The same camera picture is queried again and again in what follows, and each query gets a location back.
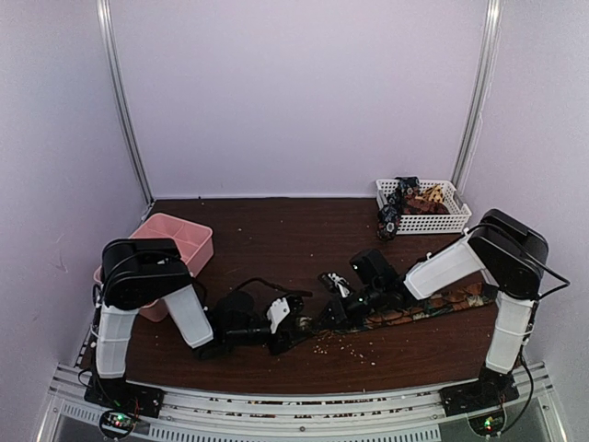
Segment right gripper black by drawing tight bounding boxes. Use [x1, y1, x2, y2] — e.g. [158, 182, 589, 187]
[315, 282, 385, 330]

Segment brown green patterned tie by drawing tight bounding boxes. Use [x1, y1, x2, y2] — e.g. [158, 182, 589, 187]
[295, 282, 498, 336]

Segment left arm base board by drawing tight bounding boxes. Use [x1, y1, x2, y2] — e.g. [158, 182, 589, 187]
[84, 382, 164, 438]

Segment right arm base board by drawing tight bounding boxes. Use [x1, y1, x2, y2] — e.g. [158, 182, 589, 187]
[440, 381, 520, 436]

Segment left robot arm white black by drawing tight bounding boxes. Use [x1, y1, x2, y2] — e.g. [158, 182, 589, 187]
[92, 239, 312, 409]

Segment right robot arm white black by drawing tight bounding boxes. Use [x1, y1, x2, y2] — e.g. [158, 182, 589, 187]
[318, 209, 549, 407]

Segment pink divided organizer box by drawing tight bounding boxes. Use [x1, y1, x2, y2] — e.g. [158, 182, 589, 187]
[94, 213, 214, 310]

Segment navy floral tie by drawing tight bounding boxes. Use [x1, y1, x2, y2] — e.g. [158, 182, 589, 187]
[377, 176, 420, 241]

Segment brown patterned tie in basket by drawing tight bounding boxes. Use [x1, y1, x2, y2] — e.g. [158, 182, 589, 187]
[403, 195, 449, 215]

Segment white perforated plastic basket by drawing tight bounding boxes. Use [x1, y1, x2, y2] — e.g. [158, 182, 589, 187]
[375, 176, 472, 241]

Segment yellow patterned tie in basket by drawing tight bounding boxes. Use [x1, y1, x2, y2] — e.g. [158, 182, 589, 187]
[417, 184, 445, 204]

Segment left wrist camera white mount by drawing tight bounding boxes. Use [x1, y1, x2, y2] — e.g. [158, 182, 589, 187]
[264, 296, 305, 334]

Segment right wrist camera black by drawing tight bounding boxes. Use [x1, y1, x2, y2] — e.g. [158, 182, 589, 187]
[318, 248, 399, 298]

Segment aluminium front rail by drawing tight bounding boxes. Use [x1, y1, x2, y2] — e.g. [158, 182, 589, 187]
[32, 364, 571, 441]

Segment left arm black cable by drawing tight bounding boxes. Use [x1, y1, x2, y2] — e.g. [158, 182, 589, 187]
[91, 250, 314, 323]

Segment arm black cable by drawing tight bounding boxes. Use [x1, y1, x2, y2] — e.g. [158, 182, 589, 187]
[464, 220, 572, 415]
[91, 250, 314, 323]

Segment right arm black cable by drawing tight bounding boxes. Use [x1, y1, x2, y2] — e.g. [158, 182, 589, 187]
[464, 220, 572, 415]

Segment right aluminium frame post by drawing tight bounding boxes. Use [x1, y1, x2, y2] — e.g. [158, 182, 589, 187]
[451, 0, 503, 192]

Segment aluminium frame post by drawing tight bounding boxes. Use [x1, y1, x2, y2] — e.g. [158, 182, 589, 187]
[96, 0, 155, 206]
[451, 0, 503, 192]

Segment left aluminium frame post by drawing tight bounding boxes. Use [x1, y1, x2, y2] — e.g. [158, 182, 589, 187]
[96, 0, 155, 206]

